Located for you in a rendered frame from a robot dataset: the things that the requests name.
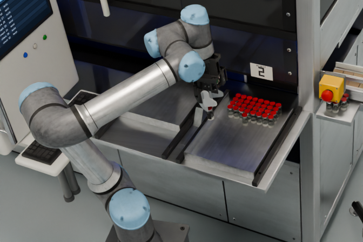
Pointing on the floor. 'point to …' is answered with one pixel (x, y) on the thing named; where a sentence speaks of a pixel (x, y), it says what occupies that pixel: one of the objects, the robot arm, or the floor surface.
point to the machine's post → (309, 97)
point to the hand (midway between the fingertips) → (206, 105)
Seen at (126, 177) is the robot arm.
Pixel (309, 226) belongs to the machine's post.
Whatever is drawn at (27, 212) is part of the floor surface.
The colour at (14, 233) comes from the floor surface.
